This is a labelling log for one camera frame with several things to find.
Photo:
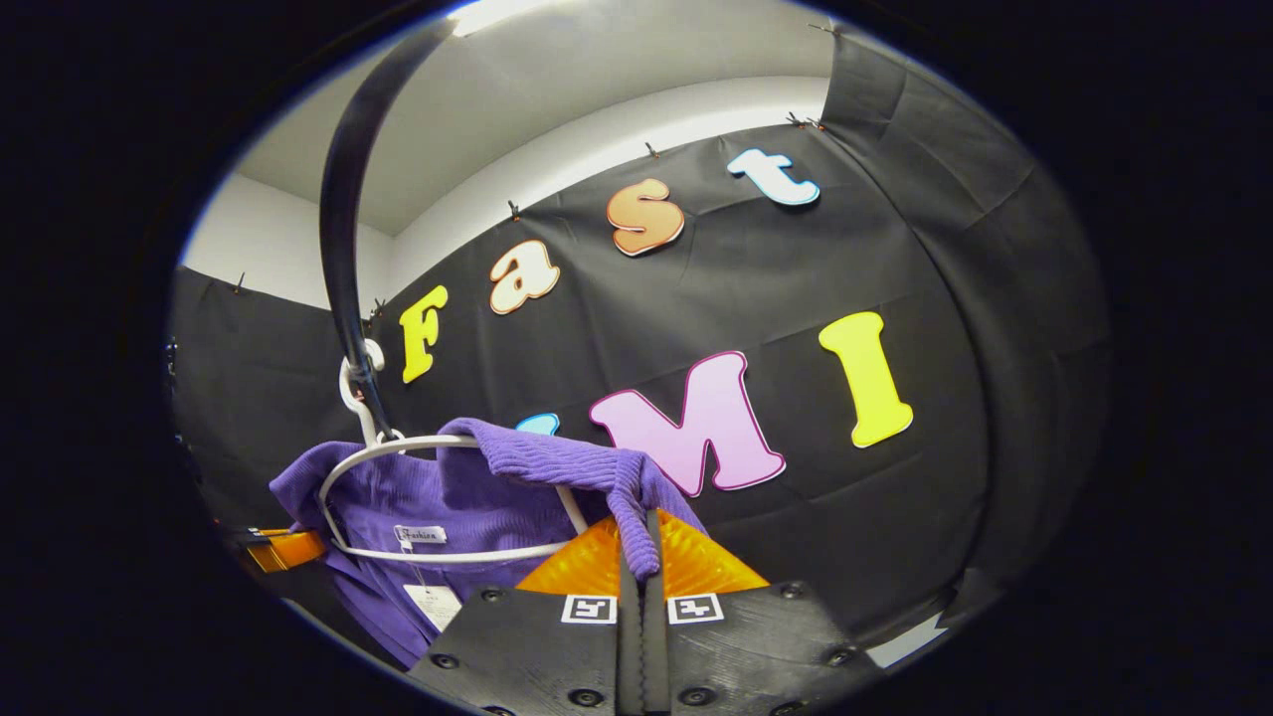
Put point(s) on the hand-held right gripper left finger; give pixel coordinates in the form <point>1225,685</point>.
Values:
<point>630,656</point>

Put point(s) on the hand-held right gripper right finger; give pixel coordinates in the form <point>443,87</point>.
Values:
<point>656,656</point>

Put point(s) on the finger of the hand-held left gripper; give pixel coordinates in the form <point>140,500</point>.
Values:
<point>288,550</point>

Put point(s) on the purple jacket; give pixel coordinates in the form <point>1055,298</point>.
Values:
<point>467,497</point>

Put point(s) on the white hanger with wide arms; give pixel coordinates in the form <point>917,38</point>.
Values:
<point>398,441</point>

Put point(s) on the black backdrop cloth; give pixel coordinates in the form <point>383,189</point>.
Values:
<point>895,249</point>

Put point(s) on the black clothes rail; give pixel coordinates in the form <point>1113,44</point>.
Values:
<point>343,229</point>

